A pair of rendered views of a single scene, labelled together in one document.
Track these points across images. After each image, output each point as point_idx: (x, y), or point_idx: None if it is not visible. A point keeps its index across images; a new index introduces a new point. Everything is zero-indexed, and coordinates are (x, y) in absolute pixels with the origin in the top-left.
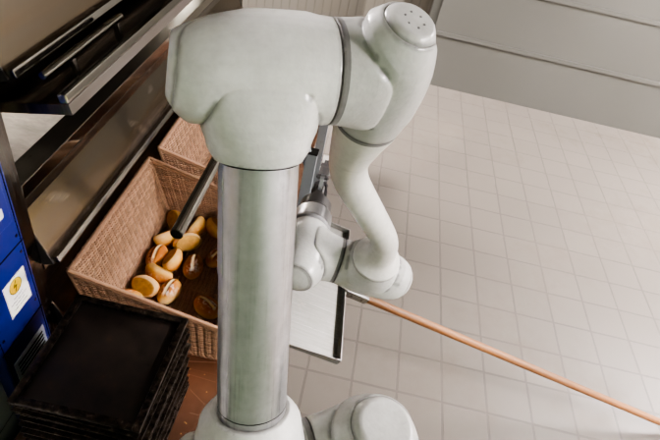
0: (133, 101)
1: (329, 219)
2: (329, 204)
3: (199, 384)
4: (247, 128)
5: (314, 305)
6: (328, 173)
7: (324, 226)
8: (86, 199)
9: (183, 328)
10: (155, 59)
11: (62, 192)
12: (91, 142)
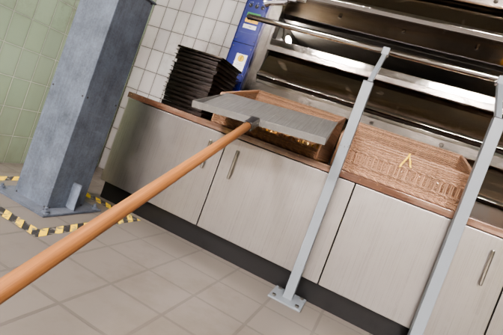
0: (359, 84)
1: None
2: None
3: (201, 117)
4: None
5: (239, 112)
6: None
7: None
8: (290, 79)
9: (218, 56)
10: (391, 76)
11: (285, 66)
12: (316, 70)
